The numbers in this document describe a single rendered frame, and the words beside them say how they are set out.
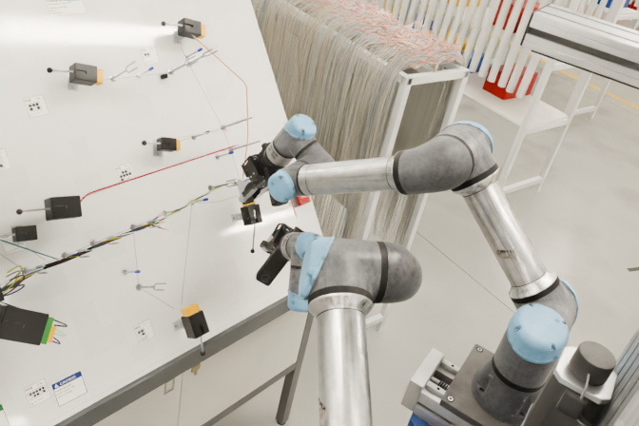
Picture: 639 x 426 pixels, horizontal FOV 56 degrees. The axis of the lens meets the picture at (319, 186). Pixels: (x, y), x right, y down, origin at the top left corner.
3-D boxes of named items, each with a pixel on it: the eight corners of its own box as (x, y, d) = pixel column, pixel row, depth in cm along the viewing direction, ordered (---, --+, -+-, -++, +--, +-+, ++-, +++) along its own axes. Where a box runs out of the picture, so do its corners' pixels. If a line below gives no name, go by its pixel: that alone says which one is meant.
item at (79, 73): (38, 67, 150) (50, 56, 144) (83, 74, 158) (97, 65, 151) (38, 85, 150) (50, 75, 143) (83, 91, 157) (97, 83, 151)
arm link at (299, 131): (308, 141, 153) (286, 116, 154) (286, 164, 161) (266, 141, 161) (325, 131, 159) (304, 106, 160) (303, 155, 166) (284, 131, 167)
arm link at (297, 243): (299, 266, 143) (301, 230, 144) (282, 263, 154) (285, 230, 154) (328, 268, 146) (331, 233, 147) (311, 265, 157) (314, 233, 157)
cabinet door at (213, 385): (298, 362, 232) (316, 286, 211) (178, 444, 195) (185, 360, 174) (293, 358, 233) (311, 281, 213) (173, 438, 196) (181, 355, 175)
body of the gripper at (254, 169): (260, 164, 179) (279, 140, 171) (272, 187, 177) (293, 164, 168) (239, 167, 174) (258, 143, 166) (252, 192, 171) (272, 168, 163)
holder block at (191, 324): (183, 358, 167) (203, 360, 160) (169, 316, 166) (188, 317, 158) (197, 350, 170) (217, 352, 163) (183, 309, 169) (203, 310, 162)
